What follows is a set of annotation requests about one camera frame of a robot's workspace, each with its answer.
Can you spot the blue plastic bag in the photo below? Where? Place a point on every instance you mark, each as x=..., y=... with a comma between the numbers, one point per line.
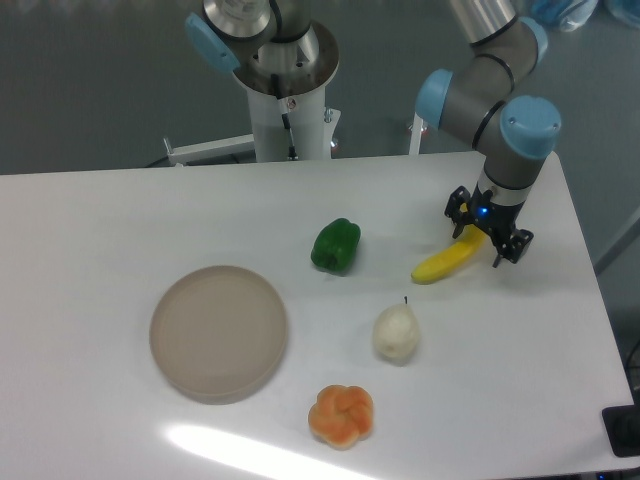
x=562, y=15

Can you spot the white support bracket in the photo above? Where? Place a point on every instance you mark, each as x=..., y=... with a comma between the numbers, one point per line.
x=417, y=128
x=211, y=150

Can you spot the white left support bracket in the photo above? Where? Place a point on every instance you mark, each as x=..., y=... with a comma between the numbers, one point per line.
x=211, y=150

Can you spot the white right support bracket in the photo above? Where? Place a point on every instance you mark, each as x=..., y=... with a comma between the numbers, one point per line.
x=417, y=128

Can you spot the orange knotted bread roll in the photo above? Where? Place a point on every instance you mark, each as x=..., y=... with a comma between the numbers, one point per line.
x=341, y=415

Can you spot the white pear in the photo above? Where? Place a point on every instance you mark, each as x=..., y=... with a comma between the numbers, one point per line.
x=396, y=333

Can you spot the yellow banana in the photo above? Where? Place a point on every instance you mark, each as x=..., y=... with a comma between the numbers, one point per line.
x=440, y=265

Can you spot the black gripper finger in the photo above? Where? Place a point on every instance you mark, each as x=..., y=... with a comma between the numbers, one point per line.
x=510, y=245
x=457, y=210

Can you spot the blue bag at corner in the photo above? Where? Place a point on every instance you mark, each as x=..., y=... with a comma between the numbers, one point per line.
x=625, y=11

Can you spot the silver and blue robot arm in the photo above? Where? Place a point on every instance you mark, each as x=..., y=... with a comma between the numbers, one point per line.
x=477, y=105

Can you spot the beige round plate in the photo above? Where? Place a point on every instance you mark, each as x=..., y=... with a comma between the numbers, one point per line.
x=218, y=334

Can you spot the green bell pepper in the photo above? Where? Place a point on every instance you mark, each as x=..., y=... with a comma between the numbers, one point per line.
x=335, y=247

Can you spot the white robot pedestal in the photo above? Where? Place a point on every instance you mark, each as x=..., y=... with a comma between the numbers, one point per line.
x=285, y=84

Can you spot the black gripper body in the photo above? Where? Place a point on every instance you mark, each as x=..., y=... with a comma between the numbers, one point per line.
x=494, y=210

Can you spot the black device at edge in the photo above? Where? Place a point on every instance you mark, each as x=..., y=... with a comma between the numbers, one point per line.
x=622, y=427

